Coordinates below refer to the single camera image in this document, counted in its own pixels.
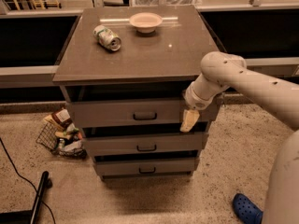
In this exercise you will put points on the black stand base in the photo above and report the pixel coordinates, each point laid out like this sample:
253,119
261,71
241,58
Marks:
29,216

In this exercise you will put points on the grey drawer cabinet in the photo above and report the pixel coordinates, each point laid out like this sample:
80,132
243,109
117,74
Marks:
160,65

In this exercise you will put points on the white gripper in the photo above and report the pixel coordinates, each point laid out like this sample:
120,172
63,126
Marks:
196,103

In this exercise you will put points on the metal railing frame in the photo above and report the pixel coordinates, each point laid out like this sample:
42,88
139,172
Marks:
40,76

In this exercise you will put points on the grey bottom drawer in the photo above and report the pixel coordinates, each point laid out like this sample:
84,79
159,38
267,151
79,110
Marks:
147,167

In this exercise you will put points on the green silver soda can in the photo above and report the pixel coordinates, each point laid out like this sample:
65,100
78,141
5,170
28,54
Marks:
107,38

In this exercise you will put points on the pale pink bowl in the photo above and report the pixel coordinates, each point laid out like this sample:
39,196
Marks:
145,22

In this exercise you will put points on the grey top drawer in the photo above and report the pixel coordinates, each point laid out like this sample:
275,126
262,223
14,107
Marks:
130,112

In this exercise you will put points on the grey drawer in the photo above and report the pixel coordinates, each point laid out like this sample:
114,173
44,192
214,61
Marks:
130,112
147,167
145,143

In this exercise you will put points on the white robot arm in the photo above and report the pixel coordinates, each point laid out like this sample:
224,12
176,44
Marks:
280,98

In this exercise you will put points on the wire basket with snacks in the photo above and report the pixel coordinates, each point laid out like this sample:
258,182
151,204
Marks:
61,137

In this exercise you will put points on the blue croc shoe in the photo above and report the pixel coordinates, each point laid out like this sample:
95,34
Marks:
246,210

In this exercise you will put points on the grey middle drawer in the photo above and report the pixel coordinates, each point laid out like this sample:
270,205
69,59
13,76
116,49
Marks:
145,143

